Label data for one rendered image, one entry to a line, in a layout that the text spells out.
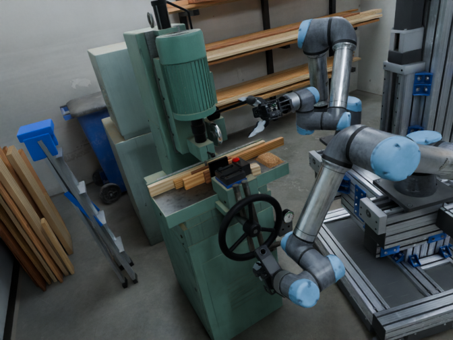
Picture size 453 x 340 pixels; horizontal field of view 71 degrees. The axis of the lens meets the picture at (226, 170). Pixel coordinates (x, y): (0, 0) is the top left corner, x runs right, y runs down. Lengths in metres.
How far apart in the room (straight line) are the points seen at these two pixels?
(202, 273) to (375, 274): 0.92
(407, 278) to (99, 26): 3.16
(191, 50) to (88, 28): 2.37
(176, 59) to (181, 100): 0.15
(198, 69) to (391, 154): 0.71
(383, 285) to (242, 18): 3.10
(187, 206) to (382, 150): 0.74
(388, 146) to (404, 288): 1.11
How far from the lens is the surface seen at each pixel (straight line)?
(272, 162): 1.45
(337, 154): 1.00
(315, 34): 1.52
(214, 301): 1.66
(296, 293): 0.97
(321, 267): 1.03
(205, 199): 1.30
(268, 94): 3.70
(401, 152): 0.92
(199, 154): 1.35
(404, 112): 1.54
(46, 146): 1.87
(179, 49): 1.20
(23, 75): 3.53
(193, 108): 1.25
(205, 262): 1.48
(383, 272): 1.95
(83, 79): 3.53
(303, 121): 1.40
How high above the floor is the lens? 1.61
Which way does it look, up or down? 29 degrees down
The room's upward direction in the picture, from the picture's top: 10 degrees counter-clockwise
